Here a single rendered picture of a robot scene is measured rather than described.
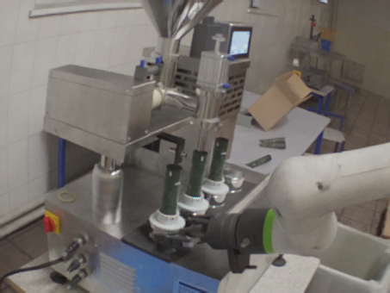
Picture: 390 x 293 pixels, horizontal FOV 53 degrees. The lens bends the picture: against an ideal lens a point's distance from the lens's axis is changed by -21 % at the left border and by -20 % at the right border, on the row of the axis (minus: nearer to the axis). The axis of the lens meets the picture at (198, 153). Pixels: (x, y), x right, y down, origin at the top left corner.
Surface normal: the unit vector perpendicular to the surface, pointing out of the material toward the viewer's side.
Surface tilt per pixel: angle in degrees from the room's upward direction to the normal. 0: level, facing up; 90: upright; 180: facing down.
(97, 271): 90
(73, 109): 90
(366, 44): 90
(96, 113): 90
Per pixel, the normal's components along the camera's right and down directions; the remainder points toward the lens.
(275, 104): -0.45, 0.25
